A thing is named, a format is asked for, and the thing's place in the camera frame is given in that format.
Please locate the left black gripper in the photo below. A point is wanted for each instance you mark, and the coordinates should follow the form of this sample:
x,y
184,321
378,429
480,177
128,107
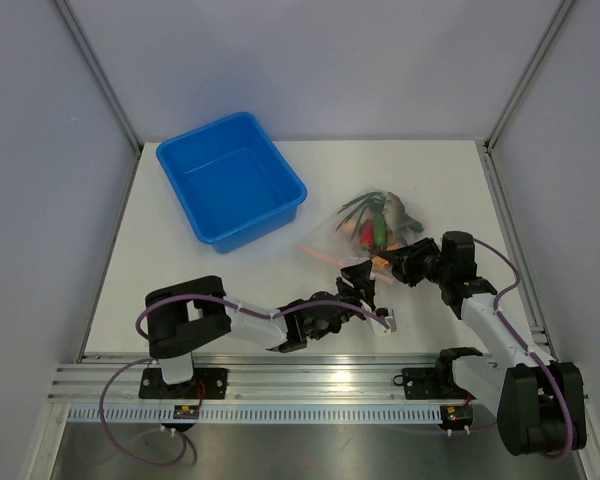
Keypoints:
x,y
360,277

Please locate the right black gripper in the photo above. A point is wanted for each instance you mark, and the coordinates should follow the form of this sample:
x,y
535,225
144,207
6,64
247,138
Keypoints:
x,y
405,260

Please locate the clear zip top bag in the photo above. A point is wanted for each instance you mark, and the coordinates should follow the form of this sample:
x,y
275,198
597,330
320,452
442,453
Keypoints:
x,y
330,246

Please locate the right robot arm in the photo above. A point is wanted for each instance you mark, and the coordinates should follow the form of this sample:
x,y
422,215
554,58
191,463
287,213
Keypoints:
x,y
537,401

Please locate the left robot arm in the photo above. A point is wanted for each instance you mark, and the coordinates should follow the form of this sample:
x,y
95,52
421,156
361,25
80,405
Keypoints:
x,y
179,319

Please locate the orange toy food piece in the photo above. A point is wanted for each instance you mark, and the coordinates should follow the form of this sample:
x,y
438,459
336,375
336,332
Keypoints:
x,y
388,257

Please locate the red toy chili pepper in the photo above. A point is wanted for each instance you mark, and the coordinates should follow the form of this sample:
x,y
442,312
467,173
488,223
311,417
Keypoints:
x,y
366,240

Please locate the grey toy fish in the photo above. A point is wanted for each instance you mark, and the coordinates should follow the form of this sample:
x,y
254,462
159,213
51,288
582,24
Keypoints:
x,y
395,213

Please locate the green toy scallion strands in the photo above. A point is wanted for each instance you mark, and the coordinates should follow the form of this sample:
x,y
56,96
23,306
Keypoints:
x,y
357,208

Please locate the right small circuit board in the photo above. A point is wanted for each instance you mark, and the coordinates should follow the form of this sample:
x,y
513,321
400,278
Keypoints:
x,y
458,413

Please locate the small circuit board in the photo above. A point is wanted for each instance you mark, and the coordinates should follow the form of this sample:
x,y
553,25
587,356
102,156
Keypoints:
x,y
458,413
187,412

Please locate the blue plastic bin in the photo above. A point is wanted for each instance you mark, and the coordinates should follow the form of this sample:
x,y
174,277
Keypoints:
x,y
231,181

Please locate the left small circuit board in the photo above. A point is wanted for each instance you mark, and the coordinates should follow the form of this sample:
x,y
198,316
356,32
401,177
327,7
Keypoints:
x,y
187,412

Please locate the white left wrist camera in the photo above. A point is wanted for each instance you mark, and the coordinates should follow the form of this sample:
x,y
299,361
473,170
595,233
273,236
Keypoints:
x,y
388,324

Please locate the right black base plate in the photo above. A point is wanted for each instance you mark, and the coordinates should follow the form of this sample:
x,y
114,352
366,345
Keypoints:
x,y
428,383

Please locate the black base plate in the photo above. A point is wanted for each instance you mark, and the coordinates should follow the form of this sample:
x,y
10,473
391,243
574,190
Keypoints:
x,y
428,383
210,383

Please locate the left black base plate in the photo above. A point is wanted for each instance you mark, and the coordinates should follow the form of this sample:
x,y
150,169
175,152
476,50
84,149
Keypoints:
x,y
210,383

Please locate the aluminium mounting rail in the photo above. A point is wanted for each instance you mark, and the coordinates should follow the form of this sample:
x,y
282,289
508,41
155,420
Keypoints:
x,y
263,379

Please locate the right aluminium frame post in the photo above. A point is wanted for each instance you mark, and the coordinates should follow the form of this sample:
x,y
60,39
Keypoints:
x,y
532,68

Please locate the aluminium frame post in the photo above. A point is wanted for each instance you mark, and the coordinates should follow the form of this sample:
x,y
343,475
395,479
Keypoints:
x,y
532,68
93,64

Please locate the white slotted cable duct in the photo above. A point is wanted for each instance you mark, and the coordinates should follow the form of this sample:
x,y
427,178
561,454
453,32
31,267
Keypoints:
x,y
262,414

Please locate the left aluminium frame post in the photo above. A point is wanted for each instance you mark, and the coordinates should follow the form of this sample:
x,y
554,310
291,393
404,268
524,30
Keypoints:
x,y
93,64

